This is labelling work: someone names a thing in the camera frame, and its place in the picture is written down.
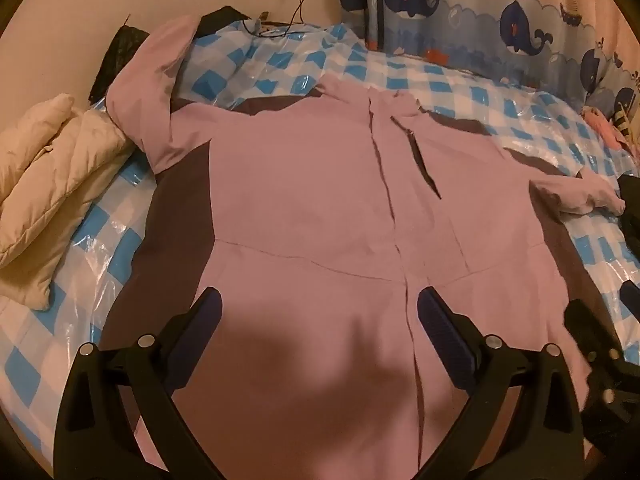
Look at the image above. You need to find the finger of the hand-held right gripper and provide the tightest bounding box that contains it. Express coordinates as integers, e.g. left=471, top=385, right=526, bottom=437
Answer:
left=564, top=299, right=608, bottom=361

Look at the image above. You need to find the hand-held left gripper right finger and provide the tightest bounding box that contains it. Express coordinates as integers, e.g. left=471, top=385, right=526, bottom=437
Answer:
left=417, top=286, right=586, bottom=480

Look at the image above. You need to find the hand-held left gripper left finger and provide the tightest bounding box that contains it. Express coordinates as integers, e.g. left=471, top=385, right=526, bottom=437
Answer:
left=56, top=286, right=223, bottom=480

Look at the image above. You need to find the pink and brown jacket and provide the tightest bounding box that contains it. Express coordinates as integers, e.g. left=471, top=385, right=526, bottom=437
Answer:
left=97, top=14, right=627, bottom=480

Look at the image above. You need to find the dark garment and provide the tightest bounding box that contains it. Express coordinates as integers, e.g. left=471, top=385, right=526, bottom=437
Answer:
left=617, top=174, right=640, bottom=218

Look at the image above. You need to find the pink clothing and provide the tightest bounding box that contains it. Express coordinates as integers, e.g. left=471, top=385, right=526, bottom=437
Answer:
left=582, top=105, right=633, bottom=151

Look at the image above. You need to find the cream puffer jacket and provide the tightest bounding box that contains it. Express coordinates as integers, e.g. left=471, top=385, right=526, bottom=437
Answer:
left=0, top=92, right=136, bottom=311

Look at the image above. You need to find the blue checkered plastic bed sheet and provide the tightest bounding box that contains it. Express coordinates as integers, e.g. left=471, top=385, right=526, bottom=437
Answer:
left=0, top=19, right=640, bottom=441

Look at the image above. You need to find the black garment at bed head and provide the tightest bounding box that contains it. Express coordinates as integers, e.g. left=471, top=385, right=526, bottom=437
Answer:
left=89, top=15, right=151, bottom=103

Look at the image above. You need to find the black cloth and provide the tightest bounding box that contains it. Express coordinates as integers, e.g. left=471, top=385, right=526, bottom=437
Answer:
left=200, top=6, right=246, bottom=36

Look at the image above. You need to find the whale print curtain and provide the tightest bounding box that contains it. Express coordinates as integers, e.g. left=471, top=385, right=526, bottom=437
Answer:
left=336, top=0, right=640, bottom=126

